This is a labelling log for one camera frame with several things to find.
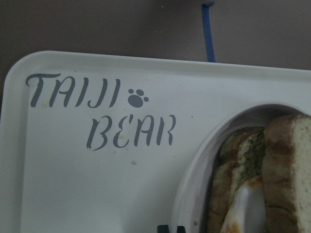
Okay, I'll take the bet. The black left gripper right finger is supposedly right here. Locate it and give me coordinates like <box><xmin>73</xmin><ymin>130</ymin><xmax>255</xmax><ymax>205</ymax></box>
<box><xmin>176</xmin><ymin>226</ymin><xmax>186</xmax><ymax>233</ymax></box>

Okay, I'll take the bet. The white bear tray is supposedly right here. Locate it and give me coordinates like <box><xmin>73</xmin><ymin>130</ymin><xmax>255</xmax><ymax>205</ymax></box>
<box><xmin>0</xmin><ymin>51</ymin><xmax>311</xmax><ymax>233</ymax></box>

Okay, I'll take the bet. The fried egg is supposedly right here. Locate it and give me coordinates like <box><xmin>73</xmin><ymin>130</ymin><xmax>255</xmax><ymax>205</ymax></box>
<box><xmin>220</xmin><ymin>176</ymin><xmax>267</xmax><ymax>233</ymax></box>

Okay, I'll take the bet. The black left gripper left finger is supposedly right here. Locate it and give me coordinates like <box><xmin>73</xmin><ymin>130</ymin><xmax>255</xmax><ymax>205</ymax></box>
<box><xmin>157</xmin><ymin>225</ymin><xmax>169</xmax><ymax>233</ymax></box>

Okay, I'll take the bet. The bread slice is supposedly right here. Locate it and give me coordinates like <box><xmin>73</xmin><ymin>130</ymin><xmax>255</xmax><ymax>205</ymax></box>
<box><xmin>262</xmin><ymin>115</ymin><xmax>311</xmax><ymax>233</ymax></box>
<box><xmin>207</xmin><ymin>127</ymin><xmax>265</xmax><ymax>233</ymax></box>

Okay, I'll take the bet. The white round plate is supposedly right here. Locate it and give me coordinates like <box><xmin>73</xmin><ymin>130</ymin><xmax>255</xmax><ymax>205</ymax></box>
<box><xmin>172</xmin><ymin>104</ymin><xmax>310</xmax><ymax>233</ymax></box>

